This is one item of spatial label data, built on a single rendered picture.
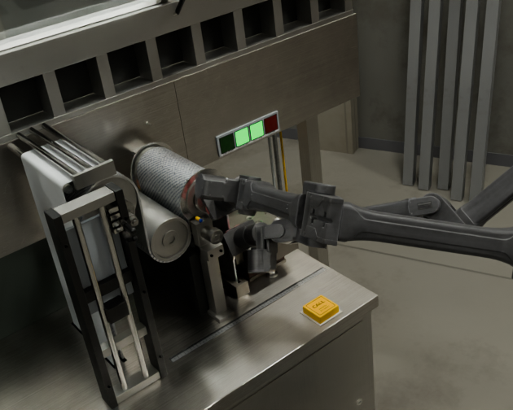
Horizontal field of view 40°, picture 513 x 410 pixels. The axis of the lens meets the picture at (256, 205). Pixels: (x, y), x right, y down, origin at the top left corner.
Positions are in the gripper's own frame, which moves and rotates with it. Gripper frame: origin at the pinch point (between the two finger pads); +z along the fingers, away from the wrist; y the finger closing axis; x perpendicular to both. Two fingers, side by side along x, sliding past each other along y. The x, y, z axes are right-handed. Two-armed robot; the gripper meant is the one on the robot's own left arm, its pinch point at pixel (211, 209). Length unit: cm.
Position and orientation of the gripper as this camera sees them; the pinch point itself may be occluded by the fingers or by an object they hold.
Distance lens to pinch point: 179.5
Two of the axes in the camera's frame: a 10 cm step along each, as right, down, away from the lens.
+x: -4.7, -8.8, 0.3
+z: -4.3, 2.6, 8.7
